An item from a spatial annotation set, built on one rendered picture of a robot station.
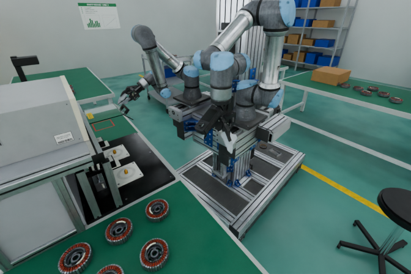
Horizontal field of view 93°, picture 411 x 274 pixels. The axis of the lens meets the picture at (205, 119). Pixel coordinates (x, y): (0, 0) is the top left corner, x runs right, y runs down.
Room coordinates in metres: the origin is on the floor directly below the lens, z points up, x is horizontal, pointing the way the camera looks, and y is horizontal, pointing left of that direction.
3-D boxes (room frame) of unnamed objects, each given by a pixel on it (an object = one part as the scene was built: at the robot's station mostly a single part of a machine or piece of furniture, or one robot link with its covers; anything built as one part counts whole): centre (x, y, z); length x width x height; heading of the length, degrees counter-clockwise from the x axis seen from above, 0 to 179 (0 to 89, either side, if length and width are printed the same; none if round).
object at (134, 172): (0.89, 0.48, 0.78); 0.15 x 0.15 x 0.01; 37
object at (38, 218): (0.48, 0.67, 0.91); 0.28 x 0.03 x 0.32; 127
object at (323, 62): (5.87, -3.60, 0.40); 0.42 x 0.42 x 0.25; 37
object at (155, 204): (0.64, 0.24, 0.77); 0.11 x 0.11 x 0.04
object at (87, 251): (0.43, 0.51, 0.77); 0.11 x 0.11 x 0.04
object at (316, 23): (6.20, -3.37, 1.37); 0.42 x 0.40 x 0.18; 38
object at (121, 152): (1.08, 0.62, 0.78); 0.15 x 0.15 x 0.01; 37
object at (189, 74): (1.49, 0.11, 1.20); 0.13 x 0.12 x 0.14; 30
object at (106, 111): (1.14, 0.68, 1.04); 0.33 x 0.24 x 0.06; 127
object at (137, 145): (0.98, 0.56, 0.76); 0.64 x 0.47 x 0.02; 37
